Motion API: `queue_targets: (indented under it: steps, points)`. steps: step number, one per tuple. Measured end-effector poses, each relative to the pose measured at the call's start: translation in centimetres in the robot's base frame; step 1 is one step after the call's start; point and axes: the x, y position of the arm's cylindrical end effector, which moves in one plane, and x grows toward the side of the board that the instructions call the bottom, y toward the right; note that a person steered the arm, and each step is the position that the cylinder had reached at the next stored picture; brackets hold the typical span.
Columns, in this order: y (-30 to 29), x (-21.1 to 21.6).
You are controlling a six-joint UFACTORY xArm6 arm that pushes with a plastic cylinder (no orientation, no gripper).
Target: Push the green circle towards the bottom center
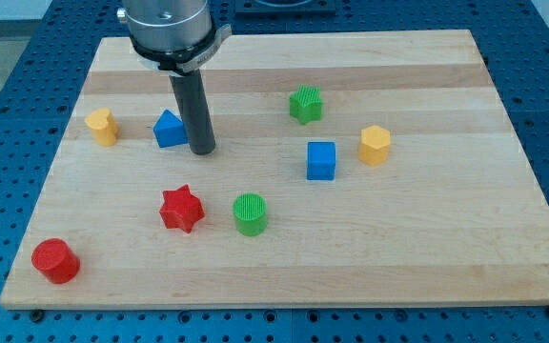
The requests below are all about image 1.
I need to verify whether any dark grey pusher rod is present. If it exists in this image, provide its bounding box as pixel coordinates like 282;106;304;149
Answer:
170;70;216;155

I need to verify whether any blue triangle block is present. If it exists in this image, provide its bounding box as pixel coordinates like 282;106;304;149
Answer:
152;110;188;148

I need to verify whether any yellow heart block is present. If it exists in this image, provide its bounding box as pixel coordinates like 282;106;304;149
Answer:
84;108;119;147

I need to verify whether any green star block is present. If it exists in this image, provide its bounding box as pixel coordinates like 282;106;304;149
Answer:
290;85;323;125

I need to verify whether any red star block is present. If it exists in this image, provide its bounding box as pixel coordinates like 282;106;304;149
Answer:
159;185;205;233

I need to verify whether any green cylinder block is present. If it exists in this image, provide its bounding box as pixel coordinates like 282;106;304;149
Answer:
233;192;268;236

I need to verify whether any blue cube block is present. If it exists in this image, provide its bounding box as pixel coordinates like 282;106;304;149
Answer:
306;141;336;181

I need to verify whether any yellow hexagon block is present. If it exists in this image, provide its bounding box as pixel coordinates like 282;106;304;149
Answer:
358;125;391;166

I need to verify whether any wooden board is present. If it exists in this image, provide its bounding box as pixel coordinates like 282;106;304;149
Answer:
0;30;549;310

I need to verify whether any red cylinder block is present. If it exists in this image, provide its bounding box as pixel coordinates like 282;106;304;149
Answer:
31;238;80;284

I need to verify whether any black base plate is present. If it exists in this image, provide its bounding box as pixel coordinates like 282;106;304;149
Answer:
234;0;336;15

